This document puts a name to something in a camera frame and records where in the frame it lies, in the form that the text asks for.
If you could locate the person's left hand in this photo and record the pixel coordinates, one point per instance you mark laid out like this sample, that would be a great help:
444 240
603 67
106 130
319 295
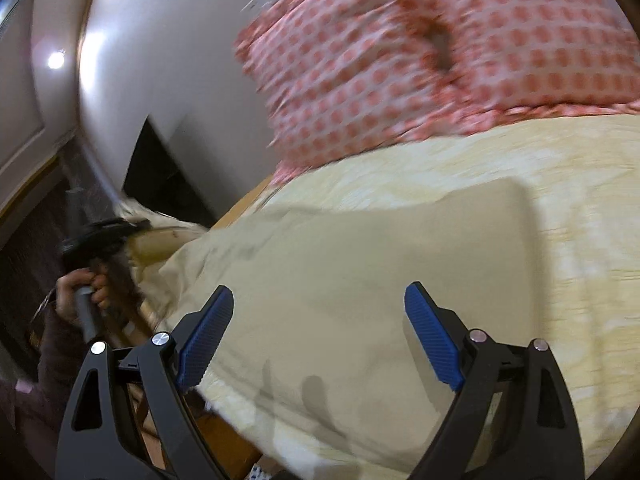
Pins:
70 282

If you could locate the black panel by wall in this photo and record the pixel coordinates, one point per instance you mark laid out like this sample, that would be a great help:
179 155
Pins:
156 181

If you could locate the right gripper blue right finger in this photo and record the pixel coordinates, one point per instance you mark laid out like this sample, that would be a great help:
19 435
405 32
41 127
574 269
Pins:
440 332

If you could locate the cream floral bed sheet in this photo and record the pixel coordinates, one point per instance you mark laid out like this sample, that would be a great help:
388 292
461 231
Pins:
582 178

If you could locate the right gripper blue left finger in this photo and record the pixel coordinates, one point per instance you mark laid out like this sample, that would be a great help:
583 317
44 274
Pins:
198 336

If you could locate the right polka dot pillow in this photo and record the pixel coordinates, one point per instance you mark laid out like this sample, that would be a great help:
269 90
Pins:
512 55

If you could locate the person's dark sleeved forearm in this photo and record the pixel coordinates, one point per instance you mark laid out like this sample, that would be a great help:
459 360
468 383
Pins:
32 412

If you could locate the left polka dot pillow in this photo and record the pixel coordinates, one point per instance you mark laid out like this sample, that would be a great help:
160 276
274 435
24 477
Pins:
343 77

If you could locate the polka dot pillow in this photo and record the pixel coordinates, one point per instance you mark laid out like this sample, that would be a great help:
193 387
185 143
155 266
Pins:
512 55
343 77

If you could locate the khaki beige pants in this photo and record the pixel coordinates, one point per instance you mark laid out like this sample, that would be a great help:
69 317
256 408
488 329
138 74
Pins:
319 334

